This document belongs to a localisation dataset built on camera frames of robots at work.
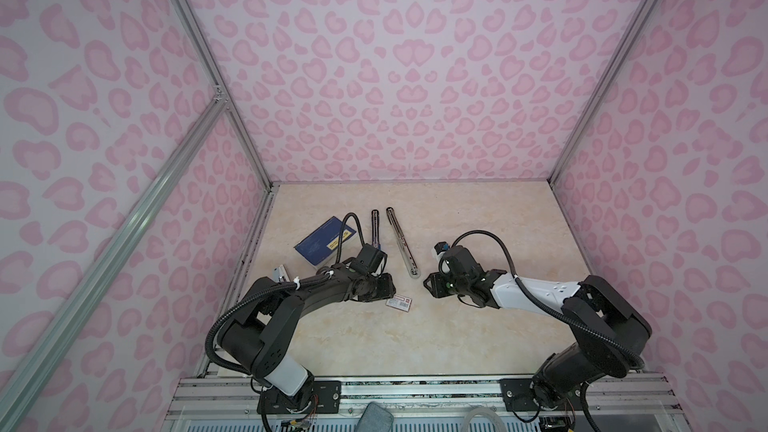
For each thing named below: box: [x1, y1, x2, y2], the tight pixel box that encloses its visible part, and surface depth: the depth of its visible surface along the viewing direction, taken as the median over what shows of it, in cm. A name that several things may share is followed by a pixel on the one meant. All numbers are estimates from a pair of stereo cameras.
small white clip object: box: [272, 264, 291, 283], surface depth 95 cm
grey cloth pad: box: [356, 402, 394, 432], surface depth 69 cm
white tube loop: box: [461, 406, 507, 432], surface depth 72 cm
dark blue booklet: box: [294, 216, 357, 266], surface depth 104 cm
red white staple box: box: [385, 294, 413, 312], surface depth 90 cm
